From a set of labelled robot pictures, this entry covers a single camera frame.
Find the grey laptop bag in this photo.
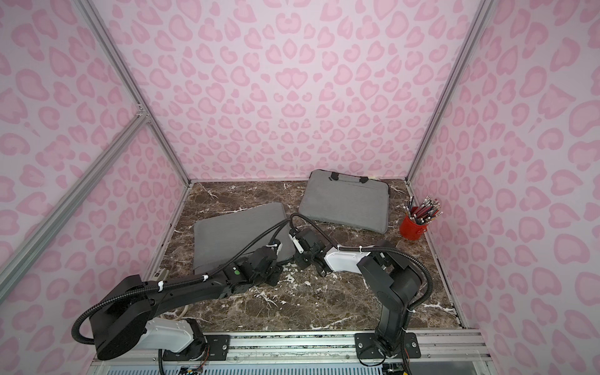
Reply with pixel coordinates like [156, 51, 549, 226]
[193, 202, 287, 274]
[298, 170, 391, 234]

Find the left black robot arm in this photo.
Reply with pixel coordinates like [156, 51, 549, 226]
[89, 242, 282, 360]

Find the red pen cup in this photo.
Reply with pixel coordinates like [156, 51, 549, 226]
[399, 215, 428, 241]

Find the grey power strip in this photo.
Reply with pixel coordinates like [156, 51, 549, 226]
[150, 268, 170, 282]

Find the pens bundle in cup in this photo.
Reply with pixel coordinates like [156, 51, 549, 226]
[404, 195, 443, 225]

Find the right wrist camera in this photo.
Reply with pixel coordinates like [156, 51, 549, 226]
[289, 234, 304, 254]

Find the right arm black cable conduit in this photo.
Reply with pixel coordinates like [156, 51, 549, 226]
[288, 212, 434, 311]

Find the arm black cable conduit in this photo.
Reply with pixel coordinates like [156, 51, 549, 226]
[71, 218, 292, 346]
[288, 212, 434, 311]

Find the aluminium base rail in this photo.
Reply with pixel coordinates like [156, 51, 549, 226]
[88, 329, 497, 374]

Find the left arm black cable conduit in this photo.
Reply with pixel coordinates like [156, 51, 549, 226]
[71, 218, 292, 346]

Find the aluminium frame brace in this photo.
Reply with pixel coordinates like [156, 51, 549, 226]
[1, 110, 148, 301]

